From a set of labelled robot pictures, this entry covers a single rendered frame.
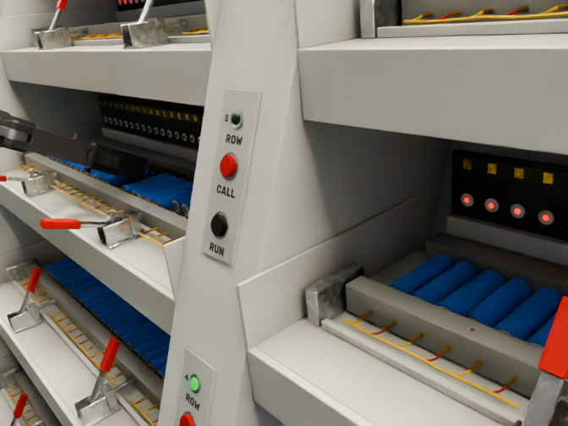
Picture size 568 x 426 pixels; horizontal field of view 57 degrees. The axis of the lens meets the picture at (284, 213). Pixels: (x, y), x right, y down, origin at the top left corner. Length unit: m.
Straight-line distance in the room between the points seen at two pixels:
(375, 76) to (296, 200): 0.10
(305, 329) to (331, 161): 0.12
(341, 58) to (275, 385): 0.21
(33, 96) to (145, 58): 0.50
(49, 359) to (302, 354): 0.48
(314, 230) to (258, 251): 0.05
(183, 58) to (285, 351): 0.25
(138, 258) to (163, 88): 0.16
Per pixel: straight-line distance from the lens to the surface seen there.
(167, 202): 0.62
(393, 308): 0.36
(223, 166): 0.38
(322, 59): 0.33
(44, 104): 1.00
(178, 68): 0.47
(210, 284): 0.40
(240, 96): 0.38
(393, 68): 0.30
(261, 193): 0.35
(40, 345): 0.82
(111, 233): 0.57
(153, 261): 0.52
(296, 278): 0.37
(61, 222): 0.55
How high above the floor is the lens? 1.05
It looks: 8 degrees down
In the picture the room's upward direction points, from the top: 10 degrees clockwise
